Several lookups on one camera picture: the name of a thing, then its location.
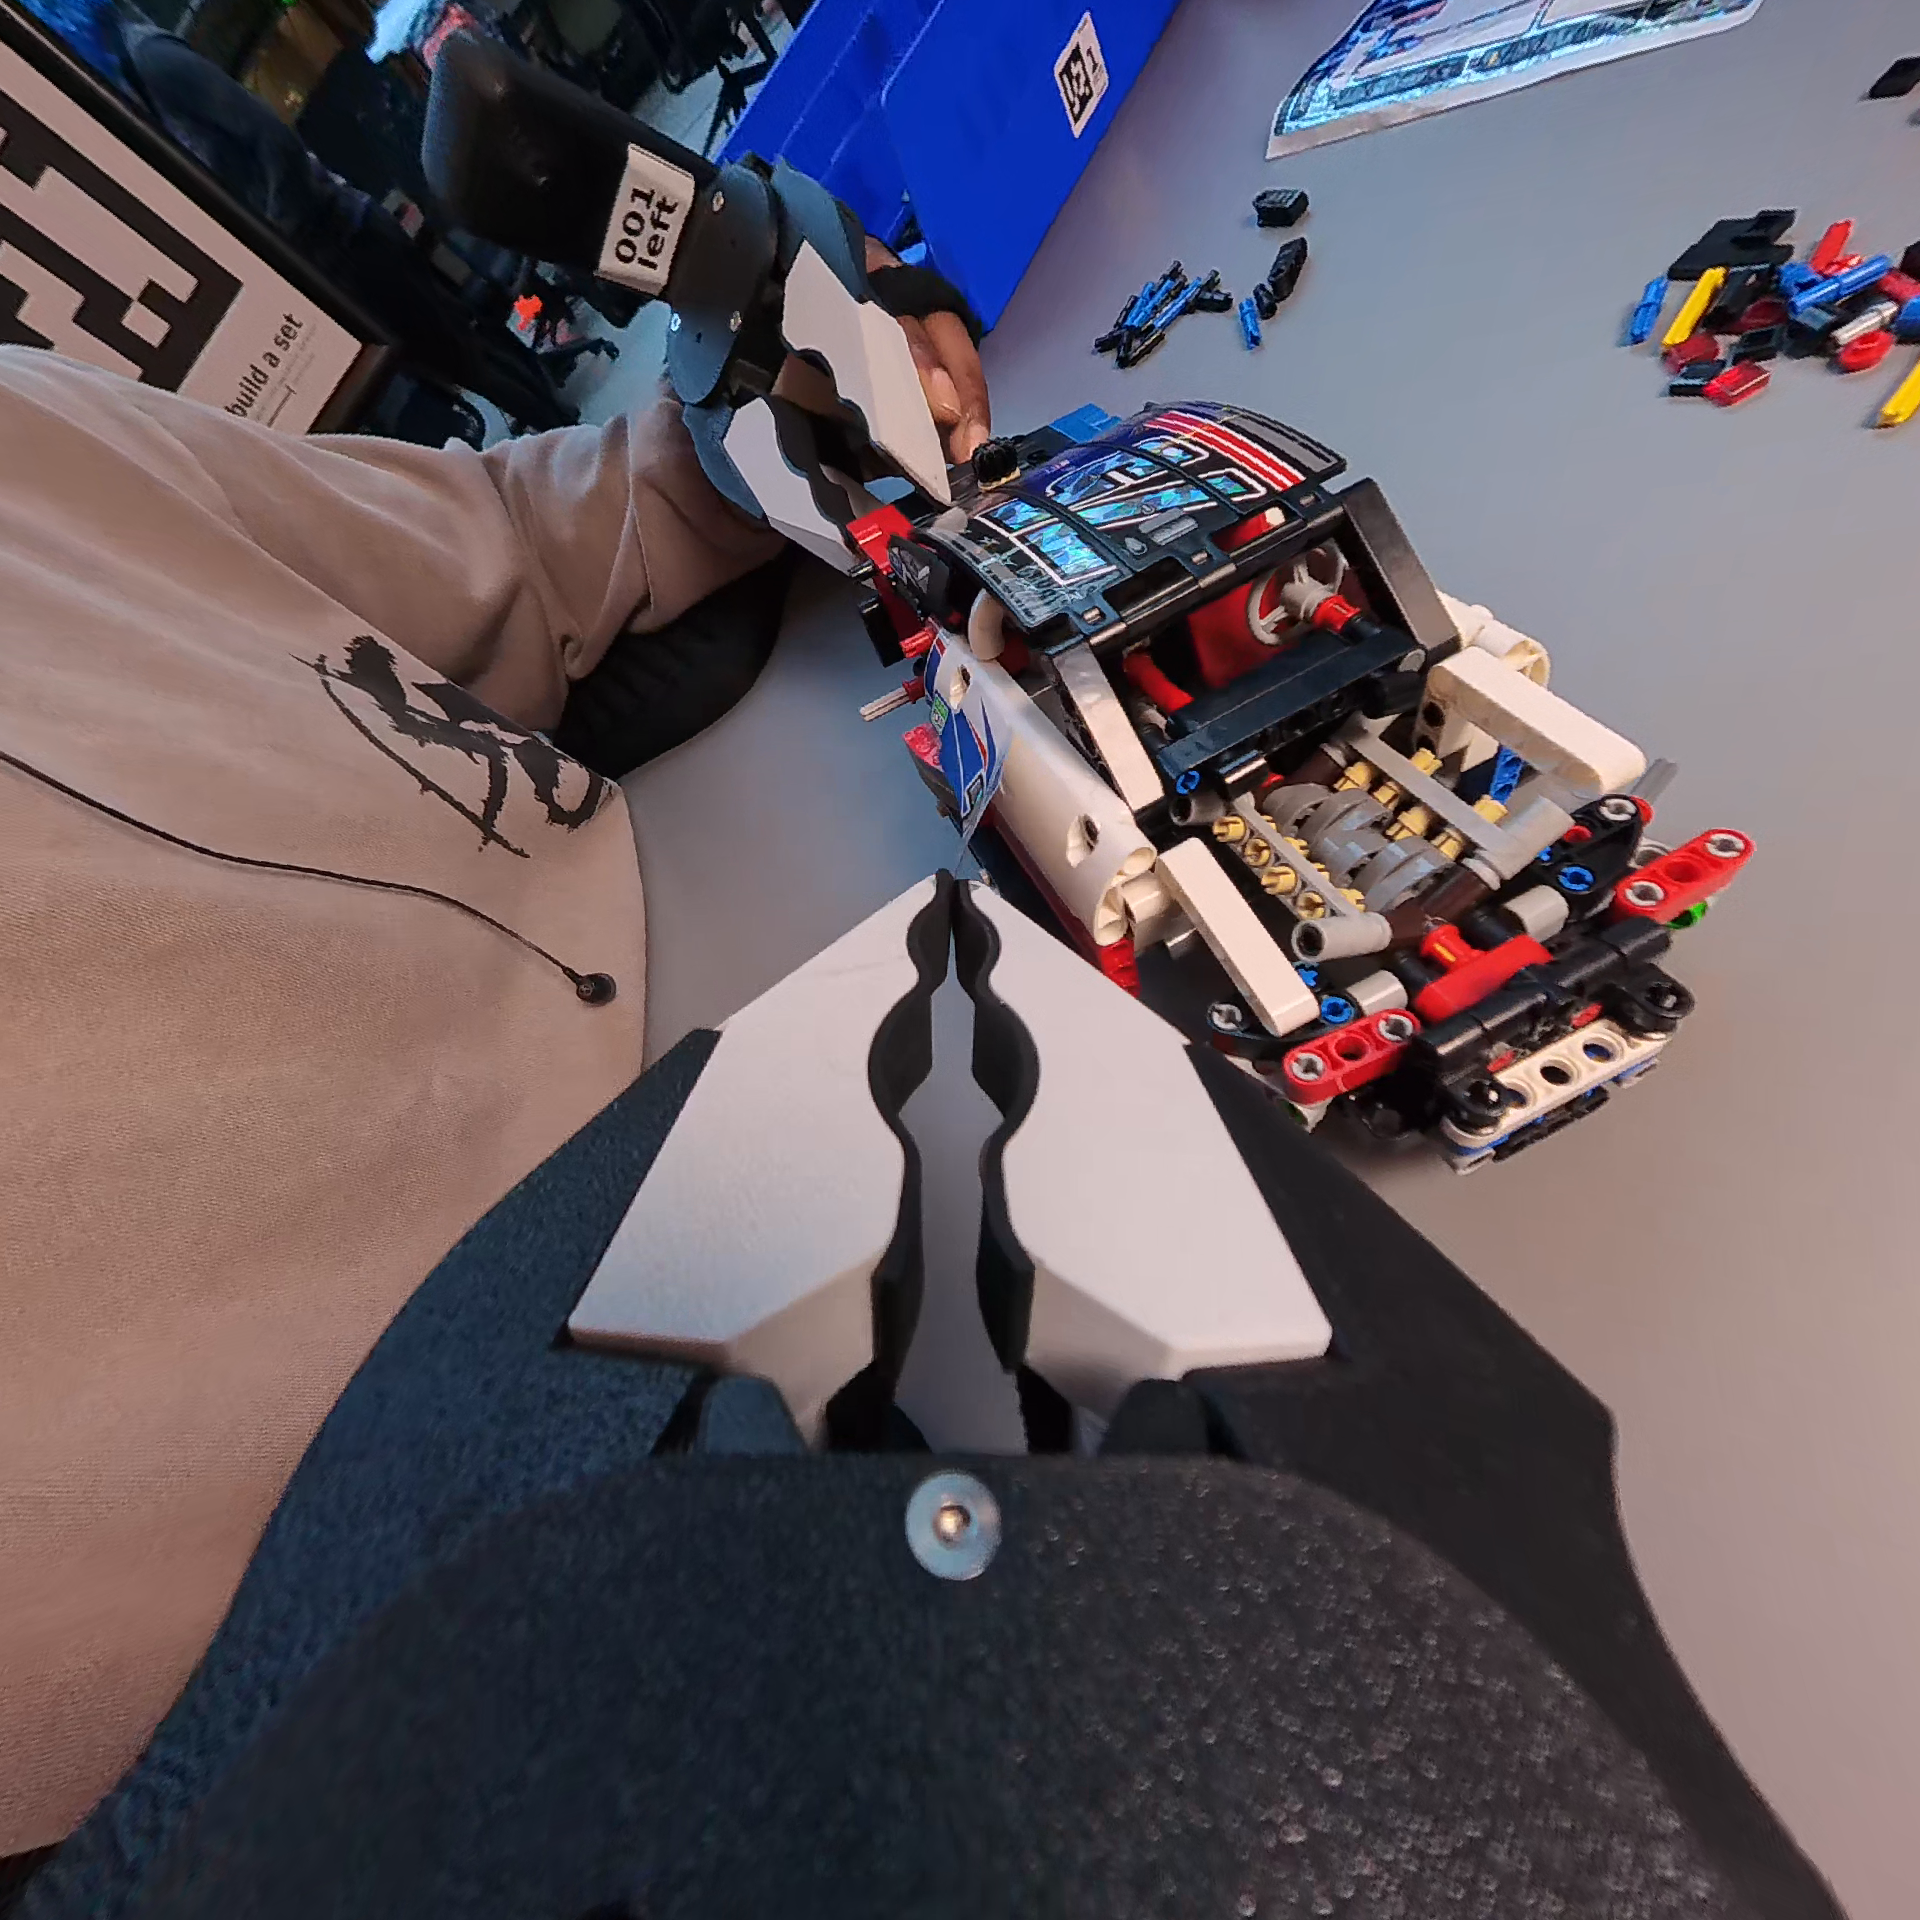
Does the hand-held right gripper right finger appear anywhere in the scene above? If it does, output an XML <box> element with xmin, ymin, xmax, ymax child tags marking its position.
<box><xmin>954</xmin><ymin>875</ymin><xmax>1338</xmax><ymax>1455</ymax></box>

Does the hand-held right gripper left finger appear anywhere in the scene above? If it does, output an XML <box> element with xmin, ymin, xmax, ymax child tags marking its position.
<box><xmin>567</xmin><ymin>870</ymin><xmax>963</xmax><ymax>1453</ymax></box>

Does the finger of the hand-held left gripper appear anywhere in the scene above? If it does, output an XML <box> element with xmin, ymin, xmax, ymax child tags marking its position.
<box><xmin>716</xmin><ymin>396</ymin><xmax>879</xmax><ymax>579</ymax></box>
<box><xmin>773</xmin><ymin>236</ymin><xmax>957</xmax><ymax>505</ymax></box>

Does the lego race car model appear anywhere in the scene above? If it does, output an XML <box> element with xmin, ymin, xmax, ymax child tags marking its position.
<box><xmin>847</xmin><ymin>396</ymin><xmax>1758</xmax><ymax>1181</ymax></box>

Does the lego sticker sheet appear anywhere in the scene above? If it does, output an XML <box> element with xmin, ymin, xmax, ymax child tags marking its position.
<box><xmin>1269</xmin><ymin>0</ymin><xmax>1765</xmax><ymax>158</ymax></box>

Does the person's left forearm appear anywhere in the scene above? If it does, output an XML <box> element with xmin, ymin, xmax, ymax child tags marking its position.
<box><xmin>451</xmin><ymin>383</ymin><xmax>819</xmax><ymax>706</ymax></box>

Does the pile of colourful lego pieces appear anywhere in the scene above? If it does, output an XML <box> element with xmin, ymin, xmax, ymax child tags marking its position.
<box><xmin>1629</xmin><ymin>209</ymin><xmax>1920</xmax><ymax>428</ymax></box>

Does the person's left hand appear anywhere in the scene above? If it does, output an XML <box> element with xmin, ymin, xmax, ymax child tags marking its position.
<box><xmin>898</xmin><ymin>308</ymin><xmax>995</xmax><ymax>470</ymax></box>

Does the black mesh armrest pad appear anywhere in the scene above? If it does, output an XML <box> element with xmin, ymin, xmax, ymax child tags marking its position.
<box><xmin>555</xmin><ymin>561</ymin><xmax>798</xmax><ymax>782</ymax></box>

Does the blue storage bin with tag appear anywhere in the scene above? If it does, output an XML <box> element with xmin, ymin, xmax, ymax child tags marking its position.
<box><xmin>877</xmin><ymin>0</ymin><xmax>1189</xmax><ymax>344</ymax></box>

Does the plain blue storage bin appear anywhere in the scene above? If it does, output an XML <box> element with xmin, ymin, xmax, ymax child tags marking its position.
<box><xmin>716</xmin><ymin>0</ymin><xmax>940</xmax><ymax>250</ymax></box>

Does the pile of blue black pins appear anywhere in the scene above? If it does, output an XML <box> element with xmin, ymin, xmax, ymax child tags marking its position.
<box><xmin>1093</xmin><ymin>258</ymin><xmax>1236</xmax><ymax>368</ymax></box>

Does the framed black white tag sign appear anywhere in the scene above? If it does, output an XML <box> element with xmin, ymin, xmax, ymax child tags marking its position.
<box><xmin>0</xmin><ymin>29</ymin><xmax>392</xmax><ymax>438</ymax></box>

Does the black clip microphone cord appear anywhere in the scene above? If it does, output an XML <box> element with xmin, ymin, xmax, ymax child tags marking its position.
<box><xmin>0</xmin><ymin>751</ymin><xmax>621</xmax><ymax>1009</ymax></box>

